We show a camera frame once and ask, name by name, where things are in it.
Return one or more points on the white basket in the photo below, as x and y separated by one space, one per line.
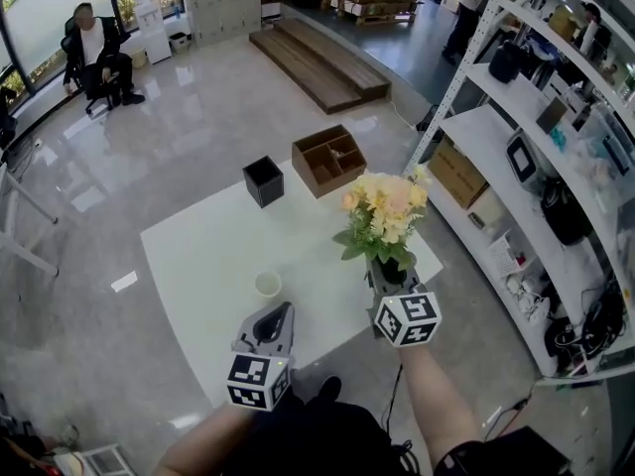
179 41

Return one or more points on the black office chair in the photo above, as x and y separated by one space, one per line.
66 47

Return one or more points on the beige waste bin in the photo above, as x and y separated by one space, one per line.
139 58

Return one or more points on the black case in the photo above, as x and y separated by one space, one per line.
531 451

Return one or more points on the person's black clothing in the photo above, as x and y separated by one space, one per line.
327 434

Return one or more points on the white round cup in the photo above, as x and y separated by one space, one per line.
268 284

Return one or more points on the black chair with jacket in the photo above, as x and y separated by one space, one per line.
6 117

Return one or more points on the brown cardboard box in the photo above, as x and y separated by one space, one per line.
456 176

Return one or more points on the white shelf unit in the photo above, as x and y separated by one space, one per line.
476 117

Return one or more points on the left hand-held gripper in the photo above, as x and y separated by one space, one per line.
255 380

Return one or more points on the black square box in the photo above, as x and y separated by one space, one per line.
265 186

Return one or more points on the black bag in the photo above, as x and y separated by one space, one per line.
565 211

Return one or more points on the person's black shoe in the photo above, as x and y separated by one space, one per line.
330 389

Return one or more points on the yellow artificial flowers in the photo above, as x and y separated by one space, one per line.
387 206

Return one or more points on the white water dispenser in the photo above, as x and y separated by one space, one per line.
154 33

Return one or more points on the black arm sleeve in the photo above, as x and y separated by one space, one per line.
464 459

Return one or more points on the person's left forearm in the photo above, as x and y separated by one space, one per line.
208 439

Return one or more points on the brown wooden steps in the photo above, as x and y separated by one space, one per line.
322 67

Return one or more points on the person's right forearm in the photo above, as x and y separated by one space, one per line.
431 399

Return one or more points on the grey lockers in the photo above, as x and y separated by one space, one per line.
223 3

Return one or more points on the printed paper sheet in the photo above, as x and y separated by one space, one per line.
502 256

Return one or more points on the white side table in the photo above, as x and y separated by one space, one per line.
25 253

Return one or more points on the brown wooden organizer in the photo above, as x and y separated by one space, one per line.
310 171

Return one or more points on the large black framed window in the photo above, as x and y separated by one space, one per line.
30 23

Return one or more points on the white appliance with screen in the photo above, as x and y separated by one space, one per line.
522 159

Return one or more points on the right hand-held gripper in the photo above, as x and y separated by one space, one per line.
407 315

